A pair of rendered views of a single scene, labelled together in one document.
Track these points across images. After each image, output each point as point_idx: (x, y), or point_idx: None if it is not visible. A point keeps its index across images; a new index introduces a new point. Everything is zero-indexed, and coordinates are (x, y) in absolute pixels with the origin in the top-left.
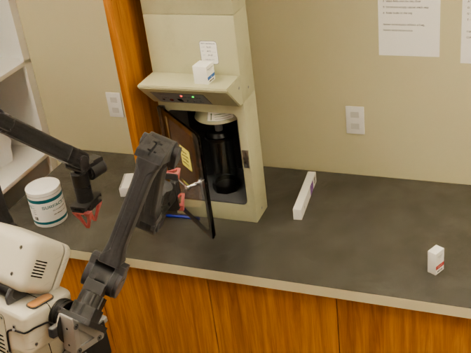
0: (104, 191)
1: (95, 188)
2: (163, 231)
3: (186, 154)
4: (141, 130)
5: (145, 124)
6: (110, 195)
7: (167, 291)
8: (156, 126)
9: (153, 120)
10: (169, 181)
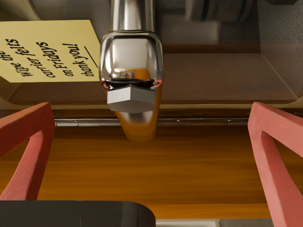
0: (258, 220)
1: (251, 225)
2: None
3: (3, 52)
4: (52, 183)
5: (53, 162)
6: (265, 218)
7: None
8: (96, 127)
9: (75, 132)
10: (235, 125)
